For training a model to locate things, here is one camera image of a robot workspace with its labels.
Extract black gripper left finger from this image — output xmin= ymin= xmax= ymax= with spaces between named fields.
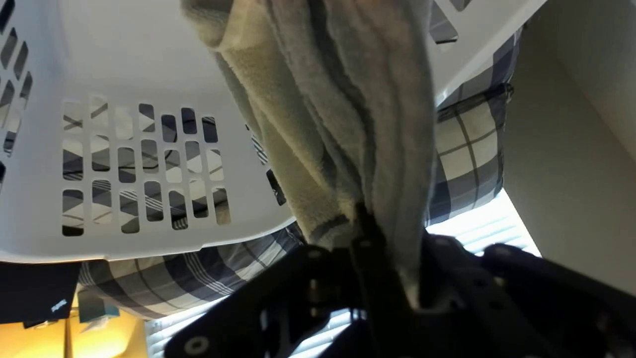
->
xmin=163 ymin=247 xmax=358 ymax=358

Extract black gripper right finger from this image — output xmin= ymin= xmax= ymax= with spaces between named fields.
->
xmin=396 ymin=235 xmax=636 ymax=358

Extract white striped towel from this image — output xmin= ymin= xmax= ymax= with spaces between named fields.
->
xmin=181 ymin=0 xmax=438 ymax=306

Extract white plastic laundry basket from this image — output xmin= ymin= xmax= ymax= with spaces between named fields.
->
xmin=0 ymin=0 xmax=547 ymax=263

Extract white window blinds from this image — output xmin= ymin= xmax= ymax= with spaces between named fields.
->
xmin=145 ymin=191 xmax=539 ymax=358

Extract plaid blue bed comforter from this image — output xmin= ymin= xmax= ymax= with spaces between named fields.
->
xmin=80 ymin=34 xmax=521 ymax=320

